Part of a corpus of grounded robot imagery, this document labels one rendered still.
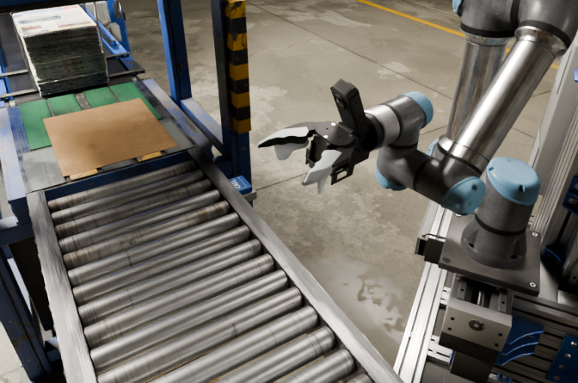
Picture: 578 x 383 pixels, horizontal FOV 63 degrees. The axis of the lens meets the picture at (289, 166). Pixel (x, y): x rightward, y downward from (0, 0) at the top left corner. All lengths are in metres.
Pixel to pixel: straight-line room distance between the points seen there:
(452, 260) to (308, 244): 1.29
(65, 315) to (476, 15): 1.07
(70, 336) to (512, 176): 1.00
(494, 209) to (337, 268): 1.27
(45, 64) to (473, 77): 1.70
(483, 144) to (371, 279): 1.46
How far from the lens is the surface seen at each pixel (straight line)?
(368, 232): 2.53
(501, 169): 1.16
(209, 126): 2.01
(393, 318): 2.15
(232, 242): 1.27
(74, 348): 1.11
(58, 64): 2.24
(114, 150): 1.72
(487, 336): 1.23
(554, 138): 1.56
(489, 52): 1.09
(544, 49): 0.97
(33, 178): 1.67
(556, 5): 0.99
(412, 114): 0.91
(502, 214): 1.17
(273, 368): 1.01
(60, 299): 1.22
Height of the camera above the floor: 1.63
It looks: 33 degrees down
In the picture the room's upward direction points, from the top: straight up
